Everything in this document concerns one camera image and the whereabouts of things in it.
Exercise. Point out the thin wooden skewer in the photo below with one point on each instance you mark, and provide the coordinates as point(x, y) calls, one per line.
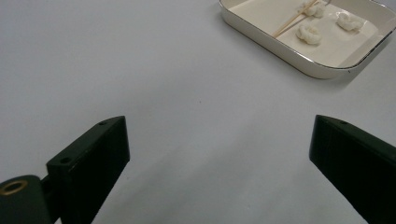
point(289, 22)

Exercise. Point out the white rectangular tray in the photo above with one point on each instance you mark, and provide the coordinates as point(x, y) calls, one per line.
point(311, 56)

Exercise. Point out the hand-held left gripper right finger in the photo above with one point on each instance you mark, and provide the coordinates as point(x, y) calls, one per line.
point(358, 161)

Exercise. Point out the white puffed snack piece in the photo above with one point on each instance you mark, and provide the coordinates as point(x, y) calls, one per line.
point(308, 34)
point(316, 10)
point(349, 21)

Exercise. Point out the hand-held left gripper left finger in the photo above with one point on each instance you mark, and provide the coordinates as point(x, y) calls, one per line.
point(93, 161)

